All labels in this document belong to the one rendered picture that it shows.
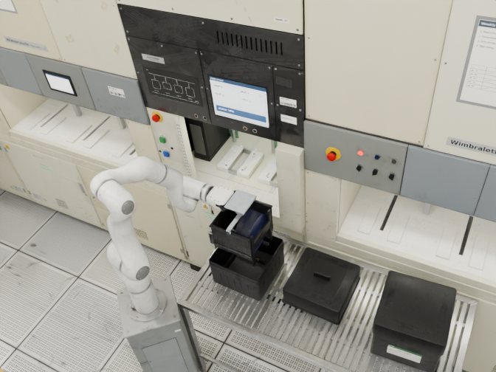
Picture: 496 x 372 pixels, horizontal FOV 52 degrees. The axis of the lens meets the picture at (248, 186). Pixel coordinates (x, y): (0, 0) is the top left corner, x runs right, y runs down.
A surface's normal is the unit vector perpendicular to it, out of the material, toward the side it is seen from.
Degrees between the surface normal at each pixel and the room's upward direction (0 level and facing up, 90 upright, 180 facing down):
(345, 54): 90
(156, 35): 90
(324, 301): 0
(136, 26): 90
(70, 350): 0
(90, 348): 0
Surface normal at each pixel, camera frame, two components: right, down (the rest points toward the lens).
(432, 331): -0.09, -0.71
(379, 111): -0.46, 0.66
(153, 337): 0.30, 0.65
